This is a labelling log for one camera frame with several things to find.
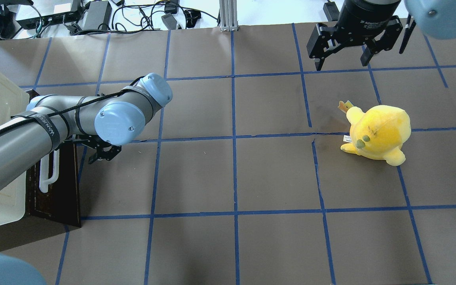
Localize yellow plush dinosaur toy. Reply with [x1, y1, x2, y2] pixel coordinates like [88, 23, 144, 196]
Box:
[338, 101, 411, 166]

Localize aluminium frame post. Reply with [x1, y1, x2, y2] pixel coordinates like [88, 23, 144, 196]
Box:
[219, 0, 239, 32]

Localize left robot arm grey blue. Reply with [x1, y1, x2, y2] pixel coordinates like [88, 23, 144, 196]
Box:
[0, 73, 173, 190]

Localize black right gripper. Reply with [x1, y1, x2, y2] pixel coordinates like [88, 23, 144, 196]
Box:
[306, 0, 403, 71]

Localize black power adapter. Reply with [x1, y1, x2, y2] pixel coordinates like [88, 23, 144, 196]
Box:
[82, 0, 112, 30]

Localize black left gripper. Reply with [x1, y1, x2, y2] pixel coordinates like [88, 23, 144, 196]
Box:
[71, 135, 122, 165]

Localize white plastic drawer handle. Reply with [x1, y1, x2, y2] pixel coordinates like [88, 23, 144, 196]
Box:
[38, 150, 60, 194]

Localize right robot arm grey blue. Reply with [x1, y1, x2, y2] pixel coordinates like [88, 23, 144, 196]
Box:
[306, 0, 456, 71]

